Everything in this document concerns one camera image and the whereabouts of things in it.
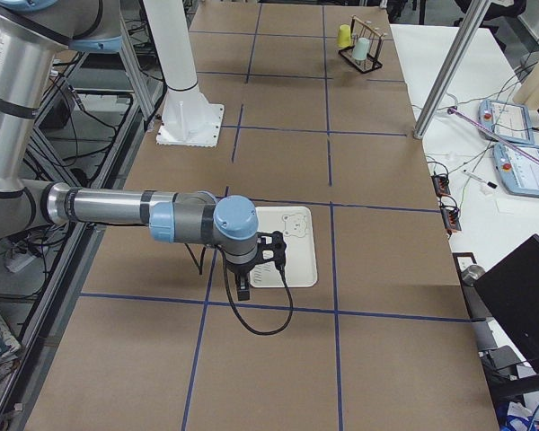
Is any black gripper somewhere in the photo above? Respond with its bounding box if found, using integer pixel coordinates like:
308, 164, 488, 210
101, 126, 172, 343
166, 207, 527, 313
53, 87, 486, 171
228, 264, 253, 301

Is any black laptop monitor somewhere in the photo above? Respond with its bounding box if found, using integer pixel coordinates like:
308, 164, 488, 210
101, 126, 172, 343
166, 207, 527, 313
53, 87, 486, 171
474, 234, 539, 373

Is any metal cup on desk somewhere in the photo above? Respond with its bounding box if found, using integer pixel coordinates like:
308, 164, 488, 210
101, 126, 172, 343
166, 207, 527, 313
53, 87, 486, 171
461, 264, 486, 286

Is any orange black connector box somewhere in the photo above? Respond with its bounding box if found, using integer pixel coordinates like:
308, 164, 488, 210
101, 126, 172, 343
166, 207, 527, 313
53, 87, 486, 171
431, 173, 450, 197
440, 206, 462, 233

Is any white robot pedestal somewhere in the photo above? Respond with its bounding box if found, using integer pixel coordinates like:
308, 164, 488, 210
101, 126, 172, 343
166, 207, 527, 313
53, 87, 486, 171
143, 0, 225, 147

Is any black wire cup rack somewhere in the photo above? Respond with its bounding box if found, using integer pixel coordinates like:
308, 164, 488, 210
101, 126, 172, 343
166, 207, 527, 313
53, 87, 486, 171
337, 15, 385, 74

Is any yellow plastic cup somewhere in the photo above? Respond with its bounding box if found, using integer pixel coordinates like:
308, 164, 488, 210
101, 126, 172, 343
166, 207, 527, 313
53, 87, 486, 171
337, 24, 352, 49

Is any white power strip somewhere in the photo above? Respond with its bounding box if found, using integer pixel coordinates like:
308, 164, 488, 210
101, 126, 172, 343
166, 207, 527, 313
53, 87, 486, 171
4, 252, 37, 274

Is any teach pendant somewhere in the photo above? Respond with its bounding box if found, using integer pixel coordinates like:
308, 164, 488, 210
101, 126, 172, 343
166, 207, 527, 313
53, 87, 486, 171
493, 143, 539, 198
479, 99, 535, 145

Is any black marker pen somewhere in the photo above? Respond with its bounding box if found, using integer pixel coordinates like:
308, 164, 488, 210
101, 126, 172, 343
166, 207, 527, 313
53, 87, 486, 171
463, 170, 498, 189

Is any upper teach pendant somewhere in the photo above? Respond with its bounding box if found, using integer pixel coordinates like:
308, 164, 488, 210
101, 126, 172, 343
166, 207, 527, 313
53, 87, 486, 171
479, 99, 535, 145

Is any pale green plastic cup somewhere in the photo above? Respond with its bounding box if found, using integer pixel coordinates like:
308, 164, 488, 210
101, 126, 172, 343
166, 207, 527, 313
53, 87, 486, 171
351, 37, 371, 62

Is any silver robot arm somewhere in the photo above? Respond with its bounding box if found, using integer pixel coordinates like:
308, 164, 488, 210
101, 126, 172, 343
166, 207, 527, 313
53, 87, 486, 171
0, 1, 260, 301

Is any lower teach pendant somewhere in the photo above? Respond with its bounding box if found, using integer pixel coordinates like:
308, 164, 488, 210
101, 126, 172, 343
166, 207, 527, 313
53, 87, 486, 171
493, 143, 539, 198

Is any black camera cable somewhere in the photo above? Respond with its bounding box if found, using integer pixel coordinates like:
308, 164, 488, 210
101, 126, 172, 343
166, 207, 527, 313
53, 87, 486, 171
184, 242, 295, 335

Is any aluminium frame post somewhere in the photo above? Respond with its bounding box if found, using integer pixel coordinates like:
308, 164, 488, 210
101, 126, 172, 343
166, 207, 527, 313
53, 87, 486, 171
413, 0, 491, 139

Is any cream bear tray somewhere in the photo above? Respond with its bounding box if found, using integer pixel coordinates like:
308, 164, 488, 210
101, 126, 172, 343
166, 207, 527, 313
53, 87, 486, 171
256, 206, 318, 288

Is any aluminium side frame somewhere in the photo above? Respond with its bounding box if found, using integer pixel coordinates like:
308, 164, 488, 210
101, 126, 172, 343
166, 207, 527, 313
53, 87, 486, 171
0, 42, 163, 430

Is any lower orange black connector box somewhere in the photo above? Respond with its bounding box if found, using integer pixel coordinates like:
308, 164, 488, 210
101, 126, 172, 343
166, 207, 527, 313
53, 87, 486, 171
440, 206, 462, 233

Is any upper orange black connector box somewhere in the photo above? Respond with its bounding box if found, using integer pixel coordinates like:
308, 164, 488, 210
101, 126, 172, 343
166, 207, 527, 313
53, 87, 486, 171
431, 173, 450, 197

